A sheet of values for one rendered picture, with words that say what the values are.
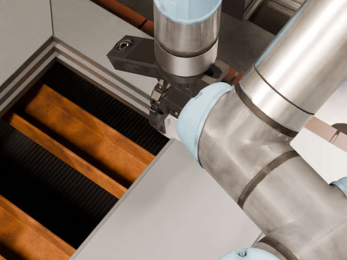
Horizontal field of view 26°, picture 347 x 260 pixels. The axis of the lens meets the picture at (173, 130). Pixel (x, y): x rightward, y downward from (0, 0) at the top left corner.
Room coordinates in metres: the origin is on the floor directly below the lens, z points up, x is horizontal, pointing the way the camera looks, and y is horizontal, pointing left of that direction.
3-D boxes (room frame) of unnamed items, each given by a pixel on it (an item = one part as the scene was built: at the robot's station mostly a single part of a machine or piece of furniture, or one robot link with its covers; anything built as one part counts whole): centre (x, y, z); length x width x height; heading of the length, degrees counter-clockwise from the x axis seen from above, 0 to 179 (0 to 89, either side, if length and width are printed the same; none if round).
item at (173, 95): (0.53, -0.02, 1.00); 0.09 x 0.08 x 0.12; 54
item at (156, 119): (0.53, 0.01, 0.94); 0.05 x 0.02 x 0.09; 144
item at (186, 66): (0.54, -0.02, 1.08); 0.08 x 0.08 x 0.05
